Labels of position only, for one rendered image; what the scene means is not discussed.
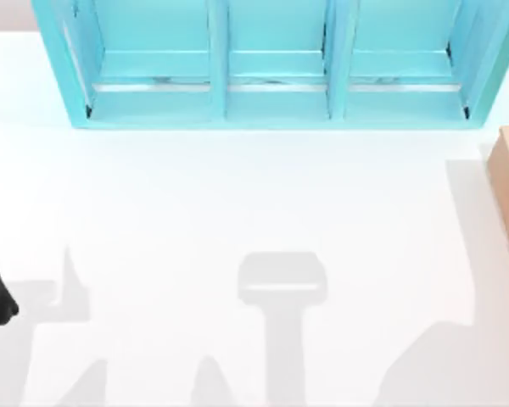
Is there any light blue rack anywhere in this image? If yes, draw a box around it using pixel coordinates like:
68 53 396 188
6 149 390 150
30 0 509 131

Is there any salmon-coloured shallow box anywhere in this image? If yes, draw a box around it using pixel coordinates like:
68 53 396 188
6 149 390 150
486 125 509 279

